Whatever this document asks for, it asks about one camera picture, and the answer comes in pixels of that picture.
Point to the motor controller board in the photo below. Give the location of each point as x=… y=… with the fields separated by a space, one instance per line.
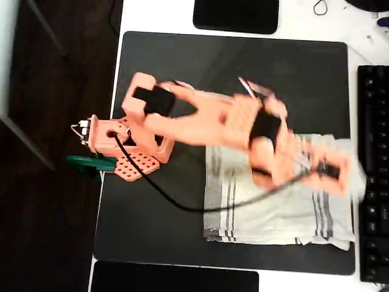
x=83 y=130

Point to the large black desk mat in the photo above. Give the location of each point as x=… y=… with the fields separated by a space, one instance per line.
x=182 y=54

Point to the black tablet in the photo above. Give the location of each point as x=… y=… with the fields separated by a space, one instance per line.
x=235 y=15
x=173 y=278

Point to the green table clamp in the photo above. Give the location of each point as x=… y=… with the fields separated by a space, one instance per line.
x=82 y=162

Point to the white striped towel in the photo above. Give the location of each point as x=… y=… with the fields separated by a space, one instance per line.
x=273 y=225

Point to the orange framed gripper camera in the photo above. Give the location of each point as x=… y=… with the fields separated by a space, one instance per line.
x=340 y=179

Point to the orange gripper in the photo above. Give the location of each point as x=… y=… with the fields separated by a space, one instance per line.
x=334 y=171

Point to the black keyboard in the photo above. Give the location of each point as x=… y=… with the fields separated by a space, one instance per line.
x=375 y=170

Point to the black tablet top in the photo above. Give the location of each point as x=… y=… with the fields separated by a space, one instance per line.
x=235 y=15

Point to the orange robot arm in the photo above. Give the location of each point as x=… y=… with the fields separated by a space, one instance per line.
x=206 y=118

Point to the round black object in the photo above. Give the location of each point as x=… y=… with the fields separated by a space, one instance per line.
x=370 y=3

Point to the white side table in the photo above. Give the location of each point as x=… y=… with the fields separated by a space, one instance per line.
x=7 y=61

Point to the small blue object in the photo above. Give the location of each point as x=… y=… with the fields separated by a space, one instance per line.
x=383 y=22

